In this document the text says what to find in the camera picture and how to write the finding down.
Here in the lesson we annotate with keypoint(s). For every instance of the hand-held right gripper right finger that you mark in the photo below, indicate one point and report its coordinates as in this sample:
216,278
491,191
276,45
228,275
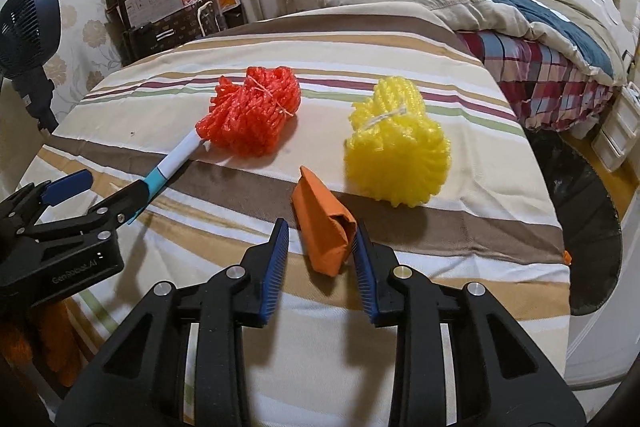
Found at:
367,279

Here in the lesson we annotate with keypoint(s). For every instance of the white teal pen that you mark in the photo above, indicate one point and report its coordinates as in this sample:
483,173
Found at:
175,157

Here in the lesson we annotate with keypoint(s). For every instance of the dark blue fan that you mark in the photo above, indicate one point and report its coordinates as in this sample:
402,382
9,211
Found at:
27,22

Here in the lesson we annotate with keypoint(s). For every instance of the plaid bedsheet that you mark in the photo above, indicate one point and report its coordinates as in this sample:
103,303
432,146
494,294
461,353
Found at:
540,72

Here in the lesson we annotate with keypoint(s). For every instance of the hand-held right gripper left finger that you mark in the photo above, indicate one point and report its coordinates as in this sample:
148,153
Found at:
274,277

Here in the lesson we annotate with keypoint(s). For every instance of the striped tablecloth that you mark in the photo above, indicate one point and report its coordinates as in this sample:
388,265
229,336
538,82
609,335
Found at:
350,57

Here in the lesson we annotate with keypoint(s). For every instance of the orange cloth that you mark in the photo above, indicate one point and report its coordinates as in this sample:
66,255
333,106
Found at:
320,227

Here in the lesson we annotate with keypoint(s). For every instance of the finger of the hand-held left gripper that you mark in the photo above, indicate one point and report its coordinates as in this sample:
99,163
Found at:
112,209
65,186

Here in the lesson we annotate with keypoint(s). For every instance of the red foam net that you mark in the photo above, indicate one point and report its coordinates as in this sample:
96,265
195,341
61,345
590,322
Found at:
250,112
50,342

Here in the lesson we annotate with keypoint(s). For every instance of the yellow foam net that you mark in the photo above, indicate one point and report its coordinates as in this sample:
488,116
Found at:
395,147

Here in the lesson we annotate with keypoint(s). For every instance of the small orange scrap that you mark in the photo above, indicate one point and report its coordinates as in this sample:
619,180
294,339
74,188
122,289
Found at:
567,257

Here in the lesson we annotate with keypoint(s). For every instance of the white plastic drawer unit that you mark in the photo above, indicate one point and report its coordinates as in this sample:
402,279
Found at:
620,127

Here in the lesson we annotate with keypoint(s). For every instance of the brown patterned storage bag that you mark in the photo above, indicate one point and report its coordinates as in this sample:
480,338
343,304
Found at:
170,34

